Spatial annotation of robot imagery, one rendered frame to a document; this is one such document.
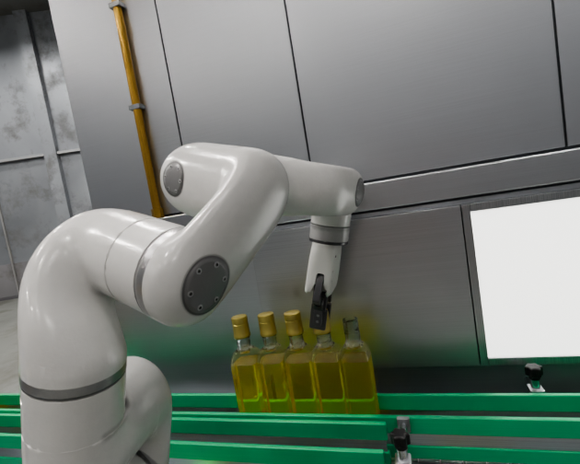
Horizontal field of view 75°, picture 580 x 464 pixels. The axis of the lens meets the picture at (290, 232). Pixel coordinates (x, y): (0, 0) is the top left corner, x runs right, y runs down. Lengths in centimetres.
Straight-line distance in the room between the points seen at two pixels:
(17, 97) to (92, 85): 1082
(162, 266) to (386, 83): 68
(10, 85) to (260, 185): 1184
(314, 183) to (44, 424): 38
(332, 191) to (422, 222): 34
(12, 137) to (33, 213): 193
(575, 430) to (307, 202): 57
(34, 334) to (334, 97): 72
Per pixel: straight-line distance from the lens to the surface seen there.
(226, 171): 36
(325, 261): 68
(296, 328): 77
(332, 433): 80
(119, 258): 34
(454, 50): 89
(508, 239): 86
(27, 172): 1166
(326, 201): 53
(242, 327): 81
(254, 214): 35
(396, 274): 85
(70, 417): 39
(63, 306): 37
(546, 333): 92
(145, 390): 47
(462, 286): 86
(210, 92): 99
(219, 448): 81
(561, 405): 88
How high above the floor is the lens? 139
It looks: 5 degrees down
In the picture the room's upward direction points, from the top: 9 degrees counter-clockwise
